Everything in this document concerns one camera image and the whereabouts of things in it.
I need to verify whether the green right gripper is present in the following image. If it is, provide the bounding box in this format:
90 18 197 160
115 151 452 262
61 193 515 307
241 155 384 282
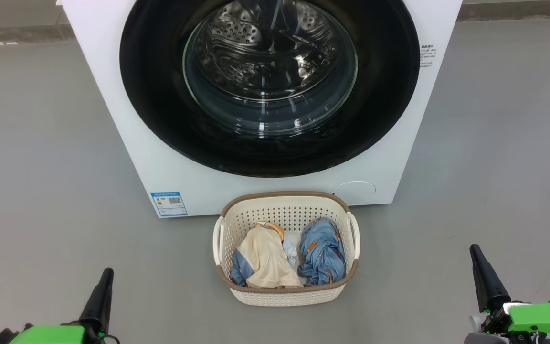
464 244 550 344

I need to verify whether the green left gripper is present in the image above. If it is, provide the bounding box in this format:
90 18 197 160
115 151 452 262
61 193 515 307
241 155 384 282
0 268 114 344

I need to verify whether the blue garment with orange print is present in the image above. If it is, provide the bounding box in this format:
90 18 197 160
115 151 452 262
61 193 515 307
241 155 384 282
297 218 346 287

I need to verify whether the cream garment with blue cuffs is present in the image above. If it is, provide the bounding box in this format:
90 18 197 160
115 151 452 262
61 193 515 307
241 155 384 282
230 221 304 289

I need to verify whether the black round washer door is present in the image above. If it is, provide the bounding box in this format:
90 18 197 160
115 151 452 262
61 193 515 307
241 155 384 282
119 0 421 178

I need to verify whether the white front-load washing machine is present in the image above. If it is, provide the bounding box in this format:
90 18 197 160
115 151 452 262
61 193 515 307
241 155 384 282
63 0 463 219

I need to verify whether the blue energy label sticker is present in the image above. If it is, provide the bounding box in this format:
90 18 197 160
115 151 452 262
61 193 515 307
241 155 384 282
150 192 188 218

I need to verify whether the round white filter cover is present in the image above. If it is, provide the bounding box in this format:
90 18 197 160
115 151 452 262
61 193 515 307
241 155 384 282
333 181 377 201

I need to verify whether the cream perforated laundry basket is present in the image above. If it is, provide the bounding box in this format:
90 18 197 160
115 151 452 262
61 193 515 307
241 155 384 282
212 191 361 307

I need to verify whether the black text warning sticker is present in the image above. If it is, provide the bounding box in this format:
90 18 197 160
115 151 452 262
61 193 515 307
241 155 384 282
420 44 438 68

